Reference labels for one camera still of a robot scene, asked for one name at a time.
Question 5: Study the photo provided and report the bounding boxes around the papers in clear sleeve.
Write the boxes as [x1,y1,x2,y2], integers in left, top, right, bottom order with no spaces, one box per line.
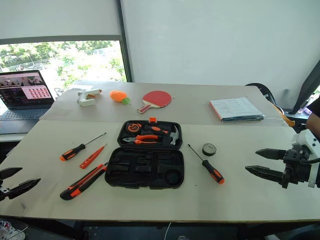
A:
[209,97,266,123]

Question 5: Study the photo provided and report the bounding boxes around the open black laptop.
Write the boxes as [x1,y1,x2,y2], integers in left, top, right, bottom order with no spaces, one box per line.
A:
[0,69,56,135]

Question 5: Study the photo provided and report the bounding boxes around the red table tennis paddle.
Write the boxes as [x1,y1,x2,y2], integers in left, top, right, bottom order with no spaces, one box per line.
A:
[136,90,173,115]

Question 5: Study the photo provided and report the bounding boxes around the short-shaft black orange screwdriver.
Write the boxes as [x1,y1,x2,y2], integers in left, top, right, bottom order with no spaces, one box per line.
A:
[187,143,226,185]

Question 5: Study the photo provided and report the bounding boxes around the white glue gun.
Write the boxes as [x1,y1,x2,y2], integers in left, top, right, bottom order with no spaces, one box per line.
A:
[76,88,104,108]

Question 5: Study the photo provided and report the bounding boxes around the white roller blind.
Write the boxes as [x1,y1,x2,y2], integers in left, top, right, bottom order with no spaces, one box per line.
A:
[0,0,123,46]

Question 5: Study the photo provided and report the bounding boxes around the black slanted stand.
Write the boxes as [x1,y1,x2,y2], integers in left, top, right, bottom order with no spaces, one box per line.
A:
[284,58,320,116]

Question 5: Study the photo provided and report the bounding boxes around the claw hammer with black handle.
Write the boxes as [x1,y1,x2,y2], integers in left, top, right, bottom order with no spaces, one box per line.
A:
[143,124,182,147]

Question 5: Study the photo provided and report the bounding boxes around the black electrical tape roll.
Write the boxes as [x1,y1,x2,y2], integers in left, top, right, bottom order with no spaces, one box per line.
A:
[201,142,218,157]

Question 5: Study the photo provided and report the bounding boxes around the orange handled pliers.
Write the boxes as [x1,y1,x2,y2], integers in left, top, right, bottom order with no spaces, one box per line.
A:
[122,134,160,145]

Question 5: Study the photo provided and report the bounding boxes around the orange carrot toy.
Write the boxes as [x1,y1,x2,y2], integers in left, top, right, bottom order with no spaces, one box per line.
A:
[109,89,132,106]

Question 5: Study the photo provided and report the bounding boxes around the orange strap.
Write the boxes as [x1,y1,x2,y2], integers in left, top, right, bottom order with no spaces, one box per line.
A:
[271,102,297,128]

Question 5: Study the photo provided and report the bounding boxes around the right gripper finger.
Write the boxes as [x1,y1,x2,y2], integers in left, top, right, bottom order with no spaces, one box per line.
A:
[255,148,287,161]
[244,165,285,186]

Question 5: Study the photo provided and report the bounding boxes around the person in black shirt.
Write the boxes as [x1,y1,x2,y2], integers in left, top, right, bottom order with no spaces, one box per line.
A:
[305,95,320,141]

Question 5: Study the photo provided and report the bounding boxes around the black tool case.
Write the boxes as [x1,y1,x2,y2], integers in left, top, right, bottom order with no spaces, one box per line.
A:
[104,116,185,190]

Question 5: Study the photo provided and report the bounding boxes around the black orange utility knife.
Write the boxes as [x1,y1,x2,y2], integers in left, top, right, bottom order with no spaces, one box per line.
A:
[59,162,109,202]

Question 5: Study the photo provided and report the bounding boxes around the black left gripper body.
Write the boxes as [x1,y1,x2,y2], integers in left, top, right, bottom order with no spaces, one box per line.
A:
[0,178,11,202]

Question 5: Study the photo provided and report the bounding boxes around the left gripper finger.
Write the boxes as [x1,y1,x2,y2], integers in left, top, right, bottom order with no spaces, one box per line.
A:
[6,178,42,201]
[0,167,23,180]

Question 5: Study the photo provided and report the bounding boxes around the long-shaft black orange screwdriver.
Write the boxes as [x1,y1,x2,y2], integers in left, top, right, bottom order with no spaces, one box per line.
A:
[59,132,108,162]

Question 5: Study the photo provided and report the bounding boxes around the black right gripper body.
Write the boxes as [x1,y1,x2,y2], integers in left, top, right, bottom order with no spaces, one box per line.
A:
[281,148,313,190]

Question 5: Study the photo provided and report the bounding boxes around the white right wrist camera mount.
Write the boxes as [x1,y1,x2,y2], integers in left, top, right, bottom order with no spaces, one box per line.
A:
[290,129,320,189]

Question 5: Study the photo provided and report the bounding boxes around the black orange tape measure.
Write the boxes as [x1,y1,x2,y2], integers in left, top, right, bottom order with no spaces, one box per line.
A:
[127,122,141,133]

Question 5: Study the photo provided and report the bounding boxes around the orange voltage tester pen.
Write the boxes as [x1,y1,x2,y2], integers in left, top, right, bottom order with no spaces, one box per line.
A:
[79,143,108,170]

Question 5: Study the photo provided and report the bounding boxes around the dark window frame post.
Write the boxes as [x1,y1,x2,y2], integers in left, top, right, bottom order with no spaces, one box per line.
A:
[115,0,134,83]

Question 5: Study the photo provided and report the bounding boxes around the thin white cable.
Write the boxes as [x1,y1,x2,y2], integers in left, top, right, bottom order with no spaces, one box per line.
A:
[164,220,174,240]

